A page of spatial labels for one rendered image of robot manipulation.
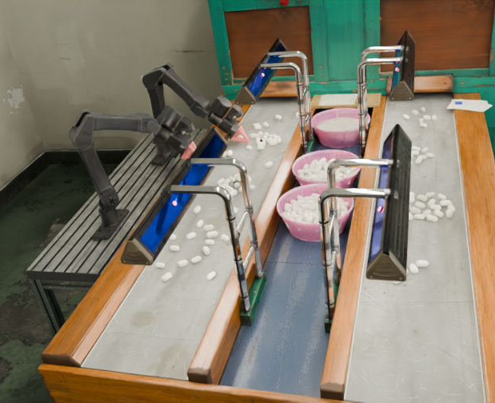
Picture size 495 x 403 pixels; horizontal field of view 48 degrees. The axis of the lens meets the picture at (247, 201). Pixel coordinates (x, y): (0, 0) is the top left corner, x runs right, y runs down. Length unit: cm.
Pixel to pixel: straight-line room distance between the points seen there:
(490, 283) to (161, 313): 91
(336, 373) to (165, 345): 46
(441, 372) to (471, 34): 174
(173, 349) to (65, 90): 305
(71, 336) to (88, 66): 278
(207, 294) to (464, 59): 171
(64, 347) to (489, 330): 108
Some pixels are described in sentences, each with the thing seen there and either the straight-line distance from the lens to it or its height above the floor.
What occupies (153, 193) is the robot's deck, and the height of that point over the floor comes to 67.
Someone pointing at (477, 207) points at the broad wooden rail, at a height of 76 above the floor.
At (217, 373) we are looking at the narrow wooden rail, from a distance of 149.
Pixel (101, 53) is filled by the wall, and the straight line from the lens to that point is 408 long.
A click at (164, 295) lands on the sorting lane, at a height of 74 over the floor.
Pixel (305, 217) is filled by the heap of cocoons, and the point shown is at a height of 74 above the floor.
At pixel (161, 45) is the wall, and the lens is 388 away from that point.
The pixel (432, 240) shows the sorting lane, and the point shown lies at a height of 74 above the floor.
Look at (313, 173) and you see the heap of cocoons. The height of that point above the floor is 73.
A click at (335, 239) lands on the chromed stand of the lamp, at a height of 88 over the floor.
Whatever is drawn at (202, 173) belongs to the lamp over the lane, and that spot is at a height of 107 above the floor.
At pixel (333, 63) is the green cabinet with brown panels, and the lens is 284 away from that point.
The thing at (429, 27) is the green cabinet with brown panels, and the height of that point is 107.
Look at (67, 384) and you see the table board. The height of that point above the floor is 69.
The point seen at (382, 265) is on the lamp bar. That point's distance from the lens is 116.
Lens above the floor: 179
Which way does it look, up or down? 30 degrees down
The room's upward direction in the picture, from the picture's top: 9 degrees counter-clockwise
